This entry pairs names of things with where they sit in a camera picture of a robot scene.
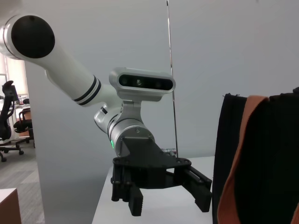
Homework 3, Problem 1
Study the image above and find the brown wooden cabinet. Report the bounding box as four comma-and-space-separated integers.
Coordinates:
0, 187, 22, 224

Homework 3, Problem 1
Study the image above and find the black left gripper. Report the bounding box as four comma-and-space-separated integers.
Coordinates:
111, 137, 213, 217

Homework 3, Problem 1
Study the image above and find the black bag with orange handles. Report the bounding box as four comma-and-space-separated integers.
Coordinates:
211, 86, 299, 224

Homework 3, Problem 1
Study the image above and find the tall black office chair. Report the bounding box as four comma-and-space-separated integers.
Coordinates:
0, 80, 25, 163

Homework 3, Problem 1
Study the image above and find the low black office chair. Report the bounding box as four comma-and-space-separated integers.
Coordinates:
13, 109, 36, 150

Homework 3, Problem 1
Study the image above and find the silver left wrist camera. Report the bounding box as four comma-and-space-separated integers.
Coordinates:
108, 67, 176, 126

